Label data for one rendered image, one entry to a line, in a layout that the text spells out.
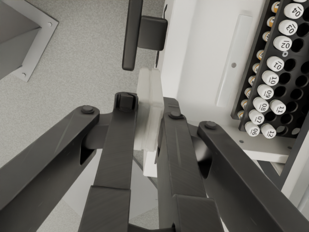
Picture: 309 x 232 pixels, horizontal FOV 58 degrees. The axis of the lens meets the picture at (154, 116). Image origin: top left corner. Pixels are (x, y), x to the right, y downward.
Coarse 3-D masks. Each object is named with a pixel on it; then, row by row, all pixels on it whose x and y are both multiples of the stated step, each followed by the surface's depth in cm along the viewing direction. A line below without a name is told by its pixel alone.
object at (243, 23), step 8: (240, 16) 30; (248, 16) 30; (240, 24) 30; (248, 24) 30; (240, 32) 31; (248, 32) 31; (232, 40) 32; (240, 40) 31; (232, 48) 32; (240, 48) 32; (232, 56) 32; (240, 56) 32; (232, 64) 32; (224, 72) 33; (232, 72) 33; (224, 80) 33; (232, 80) 33; (224, 88) 34; (216, 96) 35; (224, 96) 34; (216, 104) 35; (224, 104) 35
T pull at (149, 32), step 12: (132, 0) 23; (132, 12) 24; (132, 24) 24; (144, 24) 24; (156, 24) 24; (132, 36) 25; (144, 36) 25; (156, 36) 25; (132, 48) 25; (144, 48) 25; (156, 48) 25; (132, 60) 25
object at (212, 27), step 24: (216, 0) 30; (240, 0) 30; (264, 0) 31; (192, 24) 31; (216, 24) 32; (192, 48) 33; (216, 48) 33; (192, 72) 34; (216, 72) 34; (240, 72) 34; (192, 96) 35; (192, 120) 37; (216, 120) 37; (240, 144) 33; (264, 144) 34; (288, 144) 35
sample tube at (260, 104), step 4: (248, 88) 31; (248, 92) 31; (248, 96) 30; (256, 100) 28; (260, 100) 28; (264, 100) 28; (256, 104) 28; (260, 104) 28; (264, 104) 28; (268, 104) 28; (256, 108) 28; (260, 108) 28; (264, 108) 28
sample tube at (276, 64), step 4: (260, 52) 29; (260, 56) 29; (272, 56) 27; (268, 60) 27; (272, 60) 26; (276, 60) 26; (280, 60) 26; (268, 64) 27; (272, 64) 26; (276, 64) 26; (280, 64) 26; (272, 68) 26; (276, 68) 26; (280, 68) 26
